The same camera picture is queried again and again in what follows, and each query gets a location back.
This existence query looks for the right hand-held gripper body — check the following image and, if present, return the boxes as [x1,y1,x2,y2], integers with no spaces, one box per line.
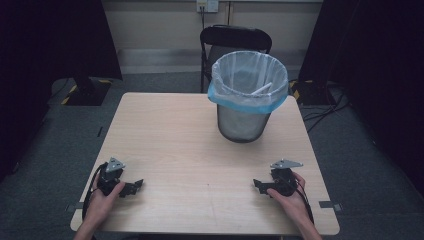
[269,158,304,197]

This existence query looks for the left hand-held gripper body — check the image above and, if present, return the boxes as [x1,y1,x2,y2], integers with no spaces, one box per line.
[96,157,127,197]

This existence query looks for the metal mesh trash bin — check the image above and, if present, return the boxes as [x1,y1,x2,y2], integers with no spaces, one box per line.
[216,103,272,144]

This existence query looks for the white plastic tube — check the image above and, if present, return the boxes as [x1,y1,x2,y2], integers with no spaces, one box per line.
[250,82,274,96]

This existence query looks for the clear blue-rimmed bin bag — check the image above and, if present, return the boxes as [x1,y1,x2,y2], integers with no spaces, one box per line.
[207,50,290,115]

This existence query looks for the person's right hand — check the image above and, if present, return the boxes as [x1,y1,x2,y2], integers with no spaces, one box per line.
[266,171,312,224]

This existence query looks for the person's left hand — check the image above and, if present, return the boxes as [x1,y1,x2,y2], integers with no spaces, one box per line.
[86,173,126,223]

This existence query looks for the grey tape strip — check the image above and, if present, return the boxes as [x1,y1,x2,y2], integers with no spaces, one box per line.
[65,202,84,214]
[318,200,344,213]

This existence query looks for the black stand base striped tape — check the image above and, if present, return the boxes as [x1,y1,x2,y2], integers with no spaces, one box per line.
[288,79,335,107]
[60,77,113,107]

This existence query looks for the dark curtain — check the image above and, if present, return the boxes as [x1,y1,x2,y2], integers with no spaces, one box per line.
[0,0,123,183]
[297,0,424,198]

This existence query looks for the black folding chair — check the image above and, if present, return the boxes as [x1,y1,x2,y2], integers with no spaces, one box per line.
[199,24,273,94]

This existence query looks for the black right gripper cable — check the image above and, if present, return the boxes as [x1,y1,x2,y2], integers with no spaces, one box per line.
[281,173,315,225]

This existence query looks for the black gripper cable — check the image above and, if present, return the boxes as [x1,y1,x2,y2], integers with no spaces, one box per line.
[281,173,315,225]
[81,162,109,221]

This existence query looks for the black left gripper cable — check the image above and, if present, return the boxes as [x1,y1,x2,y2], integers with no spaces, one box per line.
[81,162,109,221]

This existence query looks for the black floor cables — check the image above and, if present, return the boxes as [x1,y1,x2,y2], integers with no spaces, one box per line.
[300,83,352,134]

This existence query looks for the white wall outlet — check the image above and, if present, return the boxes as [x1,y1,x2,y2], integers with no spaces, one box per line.
[195,0,220,14]

